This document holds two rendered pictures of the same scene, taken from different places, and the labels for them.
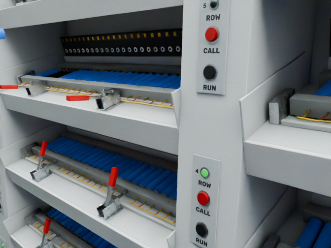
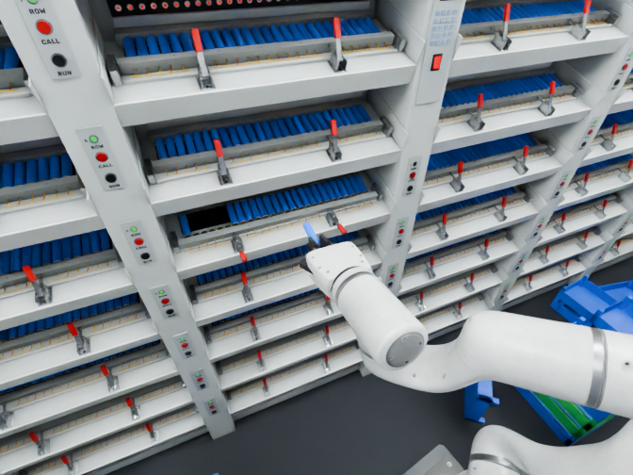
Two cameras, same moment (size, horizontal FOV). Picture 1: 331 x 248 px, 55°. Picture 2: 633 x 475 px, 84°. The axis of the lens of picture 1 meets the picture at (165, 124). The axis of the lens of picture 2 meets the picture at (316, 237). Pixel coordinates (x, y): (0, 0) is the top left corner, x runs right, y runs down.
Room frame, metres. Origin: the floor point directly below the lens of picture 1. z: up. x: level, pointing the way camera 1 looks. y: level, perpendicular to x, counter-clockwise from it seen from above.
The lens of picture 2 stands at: (0.26, 0.82, 1.59)
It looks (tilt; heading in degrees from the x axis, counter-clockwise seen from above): 41 degrees down; 295
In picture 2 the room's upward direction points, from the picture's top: straight up
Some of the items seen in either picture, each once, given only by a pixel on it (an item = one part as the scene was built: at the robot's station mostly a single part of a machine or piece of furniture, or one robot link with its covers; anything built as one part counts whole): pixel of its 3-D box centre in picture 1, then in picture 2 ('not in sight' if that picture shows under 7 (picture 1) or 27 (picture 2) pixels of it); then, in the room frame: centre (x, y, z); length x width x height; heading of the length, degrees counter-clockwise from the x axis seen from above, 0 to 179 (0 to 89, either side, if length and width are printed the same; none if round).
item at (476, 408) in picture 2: not in sight; (480, 378); (-0.07, -0.18, 0.10); 0.30 x 0.08 x 0.20; 96
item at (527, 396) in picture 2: not in sight; (557, 399); (-0.40, -0.26, 0.04); 0.30 x 0.20 x 0.08; 138
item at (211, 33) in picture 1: (213, 34); not in sight; (0.38, -0.05, 1.08); 0.02 x 0.01 x 0.02; 48
